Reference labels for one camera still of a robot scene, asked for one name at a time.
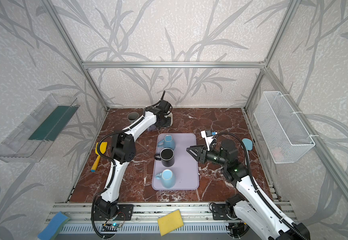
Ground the blue dotted square mug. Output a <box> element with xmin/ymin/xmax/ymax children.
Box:
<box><xmin>157</xmin><ymin>135</ymin><xmax>176</xmax><ymax>150</ymax></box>

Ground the grey mug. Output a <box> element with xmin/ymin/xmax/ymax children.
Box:
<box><xmin>127</xmin><ymin>112</ymin><xmax>140</xmax><ymax>124</ymax></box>

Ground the white faceted mug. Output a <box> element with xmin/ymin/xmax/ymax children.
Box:
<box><xmin>166</xmin><ymin>113</ymin><xmax>173</xmax><ymax>128</ymax></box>

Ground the lavender mug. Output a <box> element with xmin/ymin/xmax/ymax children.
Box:
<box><xmin>147</xmin><ymin>125</ymin><xmax>157</xmax><ymax>132</ymax></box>

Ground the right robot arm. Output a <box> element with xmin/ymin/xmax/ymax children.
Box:
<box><xmin>187</xmin><ymin>130</ymin><xmax>310</xmax><ymax>240</ymax></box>

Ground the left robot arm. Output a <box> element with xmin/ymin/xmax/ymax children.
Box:
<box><xmin>91</xmin><ymin>92</ymin><xmax>173</xmax><ymax>219</ymax></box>

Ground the black mug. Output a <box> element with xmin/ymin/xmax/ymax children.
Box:
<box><xmin>154</xmin><ymin>148</ymin><xmax>175</xmax><ymax>168</ymax></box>

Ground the light blue mug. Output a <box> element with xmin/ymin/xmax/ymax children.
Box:
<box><xmin>155</xmin><ymin>169</ymin><xmax>176</xmax><ymax>189</ymax></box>

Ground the lavender plastic tray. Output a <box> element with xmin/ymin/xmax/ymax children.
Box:
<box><xmin>152</xmin><ymin>133</ymin><xmax>199</xmax><ymax>191</ymax></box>

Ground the light blue spatula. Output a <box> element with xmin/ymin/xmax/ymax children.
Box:
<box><xmin>242</xmin><ymin>138</ymin><xmax>253</xmax><ymax>151</ymax></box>

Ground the yellow spatula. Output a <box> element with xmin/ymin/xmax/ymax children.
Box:
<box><xmin>91</xmin><ymin>142</ymin><xmax>108</xmax><ymax>172</ymax></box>

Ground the yellow sponge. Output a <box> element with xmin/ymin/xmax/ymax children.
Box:
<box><xmin>157</xmin><ymin>210</ymin><xmax>184</xmax><ymax>236</ymax></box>

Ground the green circuit board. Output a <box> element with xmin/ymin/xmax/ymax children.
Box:
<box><xmin>102</xmin><ymin>223</ymin><xmax>123</xmax><ymax>232</ymax></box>

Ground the clear plastic shelf bin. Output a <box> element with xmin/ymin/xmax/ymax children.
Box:
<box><xmin>0</xmin><ymin>94</ymin><xmax>80</xmax><ymax>163</ymax></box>

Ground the blue sponge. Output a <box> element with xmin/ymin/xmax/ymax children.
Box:
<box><xmin>37</xmin><ymin>212</ymin><xmax>71</xmax><ymax>240</ymax></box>

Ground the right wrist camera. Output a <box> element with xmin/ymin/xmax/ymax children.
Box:
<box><xmin>201</xmin><ymin>130</ymin><xmax>218</xmax><ymax>151</ymax></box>

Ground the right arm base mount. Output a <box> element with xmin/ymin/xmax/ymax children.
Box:
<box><xmin>209</xmin><ymin>202</ymin><xmax>253</xmax><ymax>223</ymax></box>

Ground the white wire basket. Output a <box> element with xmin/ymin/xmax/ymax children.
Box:
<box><xmin>254</xmin><ymin>91</ymin><xmax>315</xmax><ymax>164</ymax></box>

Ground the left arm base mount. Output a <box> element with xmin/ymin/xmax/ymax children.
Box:
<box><xmin>91</xmin><ymin>204</ymin><xmax>134</xmax><ymax>221</ymax></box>

